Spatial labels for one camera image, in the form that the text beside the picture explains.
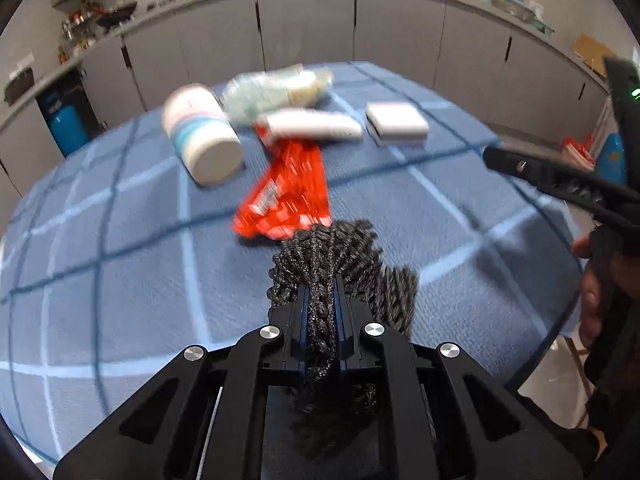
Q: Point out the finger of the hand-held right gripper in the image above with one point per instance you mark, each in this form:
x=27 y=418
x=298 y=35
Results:
x=550 y=180

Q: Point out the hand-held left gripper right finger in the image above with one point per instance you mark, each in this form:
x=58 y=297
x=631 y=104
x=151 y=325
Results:
x=342 y=330

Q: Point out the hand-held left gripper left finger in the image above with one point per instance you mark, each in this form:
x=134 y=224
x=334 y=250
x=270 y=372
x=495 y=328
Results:
x=298 y=330

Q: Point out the black foam mesh sleeve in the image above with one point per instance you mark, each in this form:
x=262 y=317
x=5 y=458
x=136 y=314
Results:
x=330 y=250

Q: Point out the person's right hand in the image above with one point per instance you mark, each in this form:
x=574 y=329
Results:
x=595 y=300

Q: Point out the tall blue gas cylinder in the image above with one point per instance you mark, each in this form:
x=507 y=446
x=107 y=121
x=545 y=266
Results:
x=612 y=160

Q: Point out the white bucket with red bag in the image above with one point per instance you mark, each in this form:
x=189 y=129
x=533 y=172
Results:
x=577 y=150

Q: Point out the small wooden cutting board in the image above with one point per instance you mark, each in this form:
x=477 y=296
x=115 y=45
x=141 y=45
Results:
x=592 y=52

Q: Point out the red snack wrapper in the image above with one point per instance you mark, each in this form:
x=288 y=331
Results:
x=285 y=195

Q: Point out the green plastic basket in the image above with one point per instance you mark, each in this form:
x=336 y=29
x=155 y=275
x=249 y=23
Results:
x=542 y=22

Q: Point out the white flat box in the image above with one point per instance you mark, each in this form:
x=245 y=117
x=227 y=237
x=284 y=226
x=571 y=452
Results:
x=395 y=120

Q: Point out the metal bowl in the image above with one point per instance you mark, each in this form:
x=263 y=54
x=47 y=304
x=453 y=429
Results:
x=510 y=6

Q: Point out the blue plaid tablecloth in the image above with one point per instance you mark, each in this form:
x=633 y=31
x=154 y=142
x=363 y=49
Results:
x=125 y=285

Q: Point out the long white packet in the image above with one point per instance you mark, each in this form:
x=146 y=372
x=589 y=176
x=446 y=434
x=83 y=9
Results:
x=310 y=125

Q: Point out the grey kitchen counter cabinets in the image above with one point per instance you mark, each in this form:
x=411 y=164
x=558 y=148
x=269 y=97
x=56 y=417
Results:
x=400 y=30

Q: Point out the white cylindrical container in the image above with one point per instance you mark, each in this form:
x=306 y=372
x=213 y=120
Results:
x=200 y=130

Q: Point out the white plastic bag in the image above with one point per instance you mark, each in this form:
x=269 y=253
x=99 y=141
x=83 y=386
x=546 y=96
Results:
x=270 y=90

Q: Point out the blue gas cylinder under counter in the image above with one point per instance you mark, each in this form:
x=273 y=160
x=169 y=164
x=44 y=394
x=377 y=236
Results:
x=67 y=125

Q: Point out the black wok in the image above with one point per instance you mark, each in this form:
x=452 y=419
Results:
x=117 y=14

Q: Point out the dark rice cooker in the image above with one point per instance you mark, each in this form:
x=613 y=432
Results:
x=19 y=85

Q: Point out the spice rack with bottles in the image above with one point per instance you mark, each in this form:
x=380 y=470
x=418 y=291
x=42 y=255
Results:
x=77 y=30

